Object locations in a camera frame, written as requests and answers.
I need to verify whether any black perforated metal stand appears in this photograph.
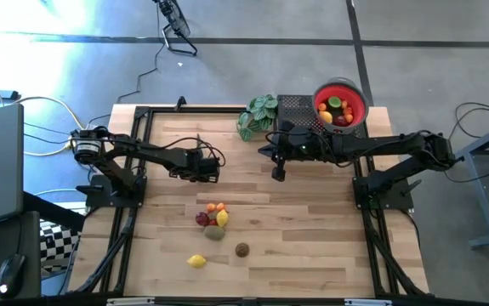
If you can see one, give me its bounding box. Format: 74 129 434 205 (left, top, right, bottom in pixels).
274 93 368 148

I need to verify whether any striped-leaf plant in white pot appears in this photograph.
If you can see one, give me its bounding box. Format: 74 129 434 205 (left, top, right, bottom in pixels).
236 93 280 143

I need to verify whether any olive green whole kiwi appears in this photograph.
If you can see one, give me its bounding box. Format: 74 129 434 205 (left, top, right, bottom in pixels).
203 224 227 241

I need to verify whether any beige floor cable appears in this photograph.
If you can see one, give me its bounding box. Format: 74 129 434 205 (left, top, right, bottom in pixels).
0 70 88 157

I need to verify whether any black computer mouse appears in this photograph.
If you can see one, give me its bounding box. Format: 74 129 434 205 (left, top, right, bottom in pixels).
0 252 26 299

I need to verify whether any white bracket plate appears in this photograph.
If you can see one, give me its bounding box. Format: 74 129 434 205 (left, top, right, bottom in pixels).
106 297 156 306
344 298 394 306

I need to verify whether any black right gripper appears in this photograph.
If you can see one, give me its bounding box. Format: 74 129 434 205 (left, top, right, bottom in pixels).
258 133 319 183

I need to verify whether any black white checkerboard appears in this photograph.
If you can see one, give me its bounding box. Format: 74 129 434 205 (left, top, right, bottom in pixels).
38 218 84 273

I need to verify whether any black floor fan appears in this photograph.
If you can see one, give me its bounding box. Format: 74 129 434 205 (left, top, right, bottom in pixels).
152 0 199 57

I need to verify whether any dark desk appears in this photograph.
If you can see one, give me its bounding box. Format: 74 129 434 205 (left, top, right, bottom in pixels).
0 210 43 303

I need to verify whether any red collapsible bowl grey rim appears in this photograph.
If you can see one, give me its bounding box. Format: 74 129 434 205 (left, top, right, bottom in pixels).
311 76 371 136

